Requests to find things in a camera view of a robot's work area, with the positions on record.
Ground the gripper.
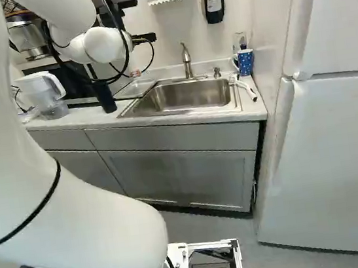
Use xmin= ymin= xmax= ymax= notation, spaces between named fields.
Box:
xmin=124 ymin=30 xmax=162 ymax=79

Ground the white fridge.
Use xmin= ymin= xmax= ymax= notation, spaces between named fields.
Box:
xmin=225 ymin=0 xmax=358 ymax=268

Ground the blue dotted cup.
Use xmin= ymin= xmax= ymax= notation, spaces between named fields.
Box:
xmin=236 ymin=48 xmax=257 ymax=79

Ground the steel tap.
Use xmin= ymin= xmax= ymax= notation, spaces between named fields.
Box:
xmin=167 ymin=39 xmax=209 ymax=84

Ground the white water filter pitcher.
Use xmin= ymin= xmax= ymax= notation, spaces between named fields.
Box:
xmin=12 ymin=69 xmax=71 ymax=124

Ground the steel sink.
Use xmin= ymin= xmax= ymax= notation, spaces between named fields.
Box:
xmin=113 ymin=69 xmax=243 ymax=128

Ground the glass kettle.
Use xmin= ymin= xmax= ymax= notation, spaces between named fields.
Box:
xmin=5 ymin=10 xmax=54 ymax=63

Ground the white dish brush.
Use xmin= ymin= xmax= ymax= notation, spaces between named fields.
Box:
xmin=228 ymin=69 xmax=259 ymax=105

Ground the grey kitchen counter with cabinets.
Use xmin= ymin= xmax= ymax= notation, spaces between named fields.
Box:
xmin=13 ymin=52 xmax=281 ymax=242

